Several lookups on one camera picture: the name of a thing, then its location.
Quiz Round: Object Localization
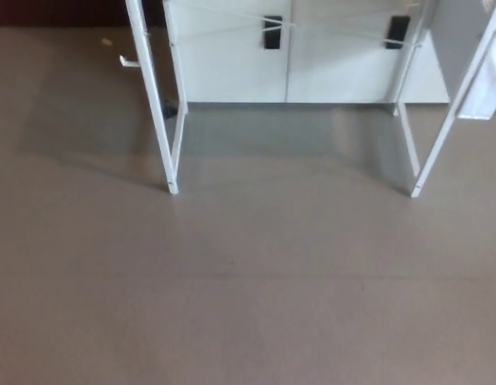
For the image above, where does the white cabinet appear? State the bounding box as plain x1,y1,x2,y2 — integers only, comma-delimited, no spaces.
163,0,451,104

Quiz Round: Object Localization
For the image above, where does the white plastic bag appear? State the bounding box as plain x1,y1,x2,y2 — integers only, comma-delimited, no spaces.
455,42,496,120

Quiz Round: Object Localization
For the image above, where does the white metal table frame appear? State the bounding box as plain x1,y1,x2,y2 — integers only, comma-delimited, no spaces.
124,0,496,199

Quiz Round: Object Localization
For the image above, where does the black cabinet handle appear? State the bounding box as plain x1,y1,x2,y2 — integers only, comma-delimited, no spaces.
263,15,284,51
385,15,410,51

